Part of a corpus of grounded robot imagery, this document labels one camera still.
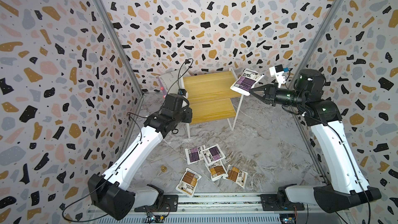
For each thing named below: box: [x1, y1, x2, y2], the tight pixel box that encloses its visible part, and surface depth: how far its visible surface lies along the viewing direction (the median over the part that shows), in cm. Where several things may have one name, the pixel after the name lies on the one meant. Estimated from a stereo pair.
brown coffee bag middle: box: [207, 164, 229, 182], surface depth 82 cm
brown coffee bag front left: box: [175, 168, 203, 198], surface depth 80 cm
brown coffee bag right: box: [225, 164, 249, 189], surface depth 82 cm
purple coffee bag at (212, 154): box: [200, 144, 226, 166], surface depth 91 cm
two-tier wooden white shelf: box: [179, 67, 248, 139], surface depth 84 cm
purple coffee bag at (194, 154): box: [184, 144, 206, 165], surface depth 91 cm
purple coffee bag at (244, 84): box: [230, 68, 265, 96], surface depth 63 cm
